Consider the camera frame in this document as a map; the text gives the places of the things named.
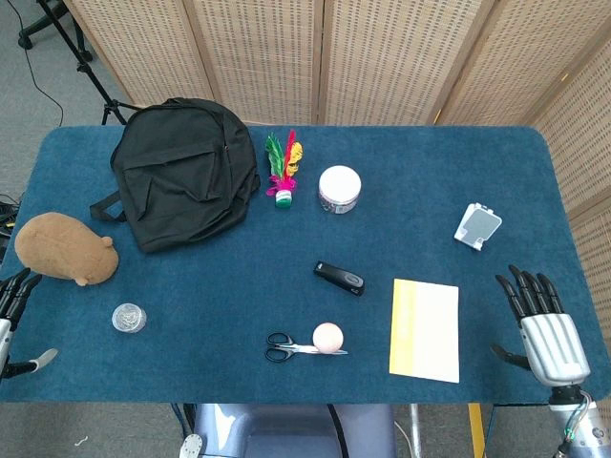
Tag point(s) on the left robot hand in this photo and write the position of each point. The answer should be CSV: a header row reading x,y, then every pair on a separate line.
x,y
9,305

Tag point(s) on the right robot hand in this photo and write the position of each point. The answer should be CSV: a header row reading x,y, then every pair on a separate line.
x,y
554,341

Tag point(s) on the black stapler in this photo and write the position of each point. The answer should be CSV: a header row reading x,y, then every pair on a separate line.
x,y
340,278

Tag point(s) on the yellow white booklet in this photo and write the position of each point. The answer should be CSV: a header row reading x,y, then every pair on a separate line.
x,y
425,330

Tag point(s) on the brown plush capybara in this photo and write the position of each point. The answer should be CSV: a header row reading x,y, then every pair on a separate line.
x,y
64,248

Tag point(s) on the small clear round container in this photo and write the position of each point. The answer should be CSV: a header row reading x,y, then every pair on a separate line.
x,y
129,318

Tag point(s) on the black backpack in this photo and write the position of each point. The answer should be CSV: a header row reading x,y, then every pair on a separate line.
x,y
183,174

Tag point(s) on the pink ball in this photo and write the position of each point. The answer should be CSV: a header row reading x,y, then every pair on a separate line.
x,y
328,338

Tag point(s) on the black tripod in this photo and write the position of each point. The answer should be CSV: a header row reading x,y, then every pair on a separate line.
x,y
83,57

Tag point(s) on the white lidded round jar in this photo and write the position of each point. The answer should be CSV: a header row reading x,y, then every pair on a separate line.
x,y
339,189

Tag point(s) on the blue table mat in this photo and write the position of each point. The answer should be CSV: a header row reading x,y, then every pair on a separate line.
x,y
305,238

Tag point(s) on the blue grey robot torso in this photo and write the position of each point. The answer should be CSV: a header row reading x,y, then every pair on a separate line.
x,y
286,431

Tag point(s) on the black office chair base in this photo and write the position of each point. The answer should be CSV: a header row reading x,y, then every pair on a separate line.
x,y
52,24

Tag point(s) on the colourful feather shuttlecock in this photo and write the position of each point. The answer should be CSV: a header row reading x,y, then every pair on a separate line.
x,y
285,172

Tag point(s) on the woven folding screen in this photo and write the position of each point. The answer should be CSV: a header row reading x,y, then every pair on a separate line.
x,y
382,57

